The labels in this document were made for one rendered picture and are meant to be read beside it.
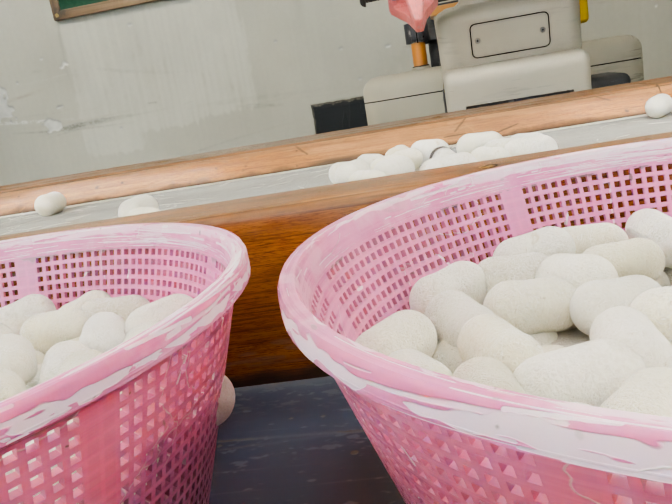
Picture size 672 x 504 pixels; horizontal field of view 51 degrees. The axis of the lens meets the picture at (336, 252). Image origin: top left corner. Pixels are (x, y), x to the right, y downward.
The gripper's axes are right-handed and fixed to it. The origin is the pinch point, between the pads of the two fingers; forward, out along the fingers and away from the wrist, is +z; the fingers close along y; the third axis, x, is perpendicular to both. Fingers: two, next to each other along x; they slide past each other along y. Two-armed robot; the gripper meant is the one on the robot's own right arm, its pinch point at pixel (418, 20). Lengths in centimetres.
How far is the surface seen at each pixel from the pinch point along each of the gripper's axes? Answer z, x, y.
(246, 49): -158, 117, -54
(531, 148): 20.1, -3.3, 5.5
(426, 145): 13.1, 2.1, -1.1
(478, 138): 14.4, 0.9, 2.8
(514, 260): 38.0, -17.2, 0.7
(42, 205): 9.0, 5.8, -37.1
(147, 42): -165, 111, -91
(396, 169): 20.0, -3.3, -3.6
